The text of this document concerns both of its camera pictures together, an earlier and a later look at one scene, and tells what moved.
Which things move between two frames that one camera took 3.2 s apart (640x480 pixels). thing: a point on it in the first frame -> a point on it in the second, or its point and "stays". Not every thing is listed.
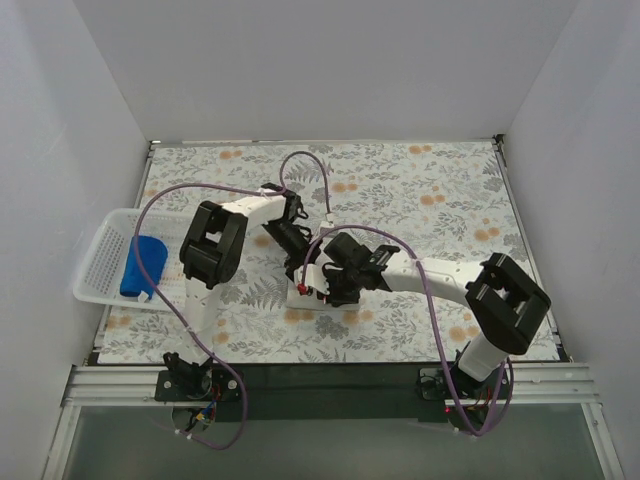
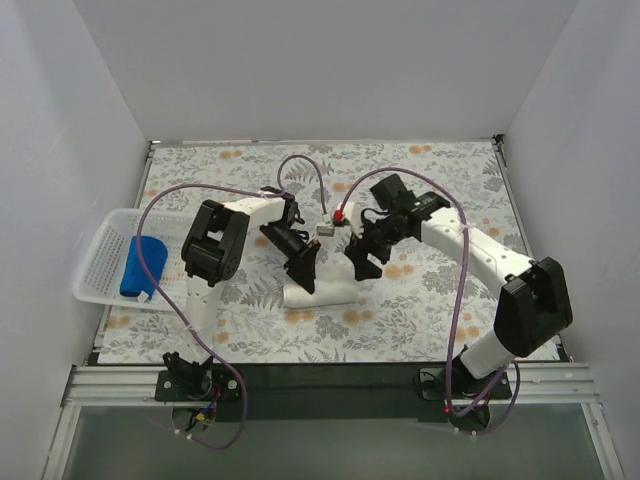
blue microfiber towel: [135, 279] stays
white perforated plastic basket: [102, 270] stays
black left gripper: [301, 255] stays
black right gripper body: [338, 282] -> [368, 248]
